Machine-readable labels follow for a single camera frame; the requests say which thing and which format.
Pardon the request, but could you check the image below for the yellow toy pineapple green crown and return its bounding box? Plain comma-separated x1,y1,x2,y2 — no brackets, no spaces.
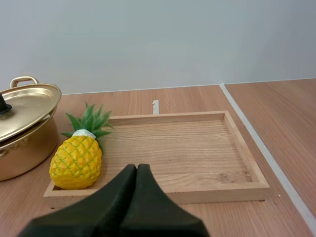
49,101,115,191

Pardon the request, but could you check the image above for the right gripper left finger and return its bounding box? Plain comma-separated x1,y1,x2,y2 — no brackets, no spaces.
16,164,137,237

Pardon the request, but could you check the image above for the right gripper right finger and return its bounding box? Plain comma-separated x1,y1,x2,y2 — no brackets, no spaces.
118,163,211,237

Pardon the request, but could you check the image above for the shallow wooden tray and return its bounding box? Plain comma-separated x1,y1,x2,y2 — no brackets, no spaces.
42,110,271,210

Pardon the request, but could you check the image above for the gold pot with two handles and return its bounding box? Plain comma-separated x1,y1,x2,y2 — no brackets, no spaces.
0,76,59,182

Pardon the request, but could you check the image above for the gold lid with black knob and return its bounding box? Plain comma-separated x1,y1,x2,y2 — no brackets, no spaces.
0,83,62,144

